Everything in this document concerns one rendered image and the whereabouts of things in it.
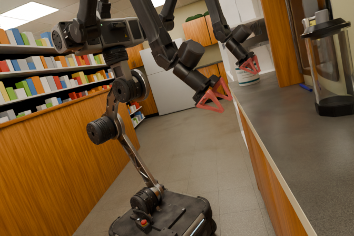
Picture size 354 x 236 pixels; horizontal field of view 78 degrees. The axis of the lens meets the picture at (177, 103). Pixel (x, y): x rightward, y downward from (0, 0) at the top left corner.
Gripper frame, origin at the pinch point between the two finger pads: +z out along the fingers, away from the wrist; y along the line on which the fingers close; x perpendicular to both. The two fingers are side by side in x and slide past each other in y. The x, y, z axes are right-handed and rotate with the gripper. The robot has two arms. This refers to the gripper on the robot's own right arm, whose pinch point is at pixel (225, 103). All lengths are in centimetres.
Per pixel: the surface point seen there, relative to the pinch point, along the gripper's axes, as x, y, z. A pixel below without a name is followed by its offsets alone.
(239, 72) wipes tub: 17, 72, -3
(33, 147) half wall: 151, 14, -96
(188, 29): 159, 480, -180
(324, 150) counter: -15.2, -17.9, 20.0
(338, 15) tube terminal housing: -34.6, 20.1, 8.8
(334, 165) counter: -16.4, -23.3, 20.3
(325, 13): -33.4, 7.0, 4.5
